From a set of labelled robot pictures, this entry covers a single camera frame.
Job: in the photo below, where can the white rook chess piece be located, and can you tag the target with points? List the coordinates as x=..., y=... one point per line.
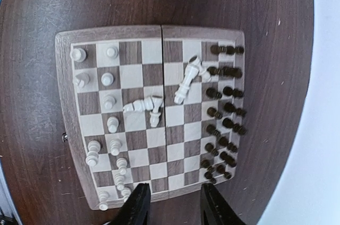
x=103, y=198

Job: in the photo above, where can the black chess pieces rows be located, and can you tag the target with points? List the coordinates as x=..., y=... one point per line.
x=225, y=113

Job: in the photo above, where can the wooden chess board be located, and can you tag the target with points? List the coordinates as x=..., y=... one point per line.
x=151, y=62

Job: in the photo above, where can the white king chess piece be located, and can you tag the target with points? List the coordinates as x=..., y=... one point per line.
x=92, y=157

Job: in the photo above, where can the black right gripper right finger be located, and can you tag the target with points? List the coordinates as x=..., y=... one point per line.
x=214, y=209

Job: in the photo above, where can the white pawn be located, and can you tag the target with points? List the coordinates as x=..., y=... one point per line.
x=112, y=124
x=115, y=147
x=122, y=165
x=112, y=52
x=109, y=102

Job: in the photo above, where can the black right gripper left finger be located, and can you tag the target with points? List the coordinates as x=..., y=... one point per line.
x=136, y=209

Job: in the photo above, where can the white queen chess piece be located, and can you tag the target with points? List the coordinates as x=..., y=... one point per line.
x=191, y=71

